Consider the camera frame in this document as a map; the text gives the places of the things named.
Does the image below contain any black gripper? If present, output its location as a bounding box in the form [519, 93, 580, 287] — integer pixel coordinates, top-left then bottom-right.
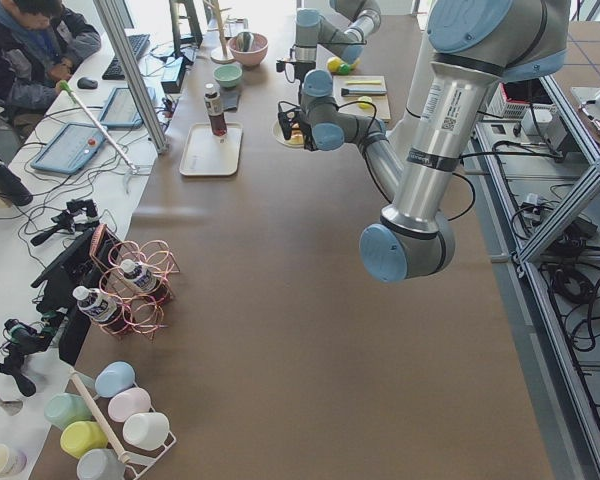
[277, 101, 314, 151]
[276, 58, 316, 83]

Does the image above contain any twisted glazed donut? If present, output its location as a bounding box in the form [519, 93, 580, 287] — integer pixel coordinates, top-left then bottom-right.
[288, 123, 304, 146]

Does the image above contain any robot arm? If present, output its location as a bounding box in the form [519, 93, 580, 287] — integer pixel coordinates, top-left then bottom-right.
[276, 0, 382, 83]
[278, 1, 570, 282]

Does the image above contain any dark tea bottle on tray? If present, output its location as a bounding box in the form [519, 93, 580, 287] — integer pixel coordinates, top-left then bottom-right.
[204, 83, 227, 137]

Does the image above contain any cream rabbit tray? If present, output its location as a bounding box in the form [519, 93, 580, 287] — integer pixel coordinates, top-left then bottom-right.
[179, 122, 243, 177]

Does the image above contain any white round plate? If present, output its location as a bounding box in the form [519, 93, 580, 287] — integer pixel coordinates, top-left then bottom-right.
[272, 121, 304, 148]

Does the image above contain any yellow lemon upper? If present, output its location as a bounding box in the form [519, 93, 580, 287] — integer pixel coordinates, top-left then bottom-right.
[326, 56, 347, 75]

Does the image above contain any yellow plastic knife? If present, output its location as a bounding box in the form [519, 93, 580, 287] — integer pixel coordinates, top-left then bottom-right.
[345, 79, 383, 85]

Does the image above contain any pink bowl with ice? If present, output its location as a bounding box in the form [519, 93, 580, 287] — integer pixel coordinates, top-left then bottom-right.
[228, 32, 269, 67]

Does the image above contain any grey folded cloth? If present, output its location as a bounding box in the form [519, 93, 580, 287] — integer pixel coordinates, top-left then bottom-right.
[220, 90, 241, 111]

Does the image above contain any steel ice scoop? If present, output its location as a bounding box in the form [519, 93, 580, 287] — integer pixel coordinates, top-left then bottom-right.
[235, 30, 255, 52]

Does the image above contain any steel muddler black tip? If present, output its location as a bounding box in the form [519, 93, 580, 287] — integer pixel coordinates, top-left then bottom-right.
[340, 88, 387, 97]

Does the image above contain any bamboo cutting board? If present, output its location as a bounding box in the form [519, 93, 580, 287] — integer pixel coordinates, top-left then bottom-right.
[332, 75, 391, 123]

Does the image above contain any green bowl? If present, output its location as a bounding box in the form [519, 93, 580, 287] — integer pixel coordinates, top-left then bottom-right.
[213, 64, 243, 89]

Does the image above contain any half lemon slice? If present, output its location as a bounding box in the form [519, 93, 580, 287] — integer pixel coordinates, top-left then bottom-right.
[356, 96, 374, 110]

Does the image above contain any round wooden stand base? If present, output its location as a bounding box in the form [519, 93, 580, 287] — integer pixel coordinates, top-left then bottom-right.
[203, 0, 235, 65]

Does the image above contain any black keyboard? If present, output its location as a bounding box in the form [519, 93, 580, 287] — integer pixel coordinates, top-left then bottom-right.
[101, 33, 152, 82]

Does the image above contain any teach pendant far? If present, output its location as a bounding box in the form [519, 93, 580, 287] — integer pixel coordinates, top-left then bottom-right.
[98, 87, 143, 130]

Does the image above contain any teach pendant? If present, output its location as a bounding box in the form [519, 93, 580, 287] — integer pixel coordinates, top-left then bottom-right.
[98, 87, 143, 130]
[31, 122, 105, 175]

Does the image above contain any black computer mouse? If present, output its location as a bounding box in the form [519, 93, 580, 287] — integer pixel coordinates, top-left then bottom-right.
[76, 77, 98, 90]

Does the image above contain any teach pendant near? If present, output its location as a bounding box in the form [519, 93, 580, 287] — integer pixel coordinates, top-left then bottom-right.
[31, 122, 105, 175]

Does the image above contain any seated person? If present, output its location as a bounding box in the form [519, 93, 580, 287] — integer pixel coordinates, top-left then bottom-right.
[0, 0, 101, 122]

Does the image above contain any black thermos bottle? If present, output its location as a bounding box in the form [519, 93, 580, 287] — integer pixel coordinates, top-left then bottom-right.
[0, 160, 33, 206]

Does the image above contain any blue cup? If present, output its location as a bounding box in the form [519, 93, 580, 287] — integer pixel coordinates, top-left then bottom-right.
[95, 361, 135, 398]

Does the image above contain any pink cup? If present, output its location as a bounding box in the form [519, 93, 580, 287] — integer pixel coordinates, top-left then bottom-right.
[108, 387, 151, 422]

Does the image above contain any white cup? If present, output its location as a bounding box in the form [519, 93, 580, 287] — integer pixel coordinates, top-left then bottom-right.
[122, 412, 170, 451]

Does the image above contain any white cup rack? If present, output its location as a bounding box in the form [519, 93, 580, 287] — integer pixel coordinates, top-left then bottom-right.
[69, 368, 177, 479]

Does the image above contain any green cup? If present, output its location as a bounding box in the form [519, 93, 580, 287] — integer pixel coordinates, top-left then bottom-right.
[44, 393, 92, 430]

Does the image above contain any yellow cup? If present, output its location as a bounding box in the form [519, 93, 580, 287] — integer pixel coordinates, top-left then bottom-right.
[60, 421, 108, 459]

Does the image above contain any grey cup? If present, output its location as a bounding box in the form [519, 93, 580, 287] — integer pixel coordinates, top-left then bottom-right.
[76, 449, 125, 480]

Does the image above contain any aluminium frame post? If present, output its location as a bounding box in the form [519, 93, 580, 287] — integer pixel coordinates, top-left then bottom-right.
[93, 0, 168, 154]

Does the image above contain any bottle in wire rack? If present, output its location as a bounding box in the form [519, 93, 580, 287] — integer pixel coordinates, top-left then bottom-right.
[120, 259, 171, 304]

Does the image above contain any copper wire bottle rack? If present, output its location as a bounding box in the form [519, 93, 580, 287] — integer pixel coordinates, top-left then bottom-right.
[89, 225, 180, 340]

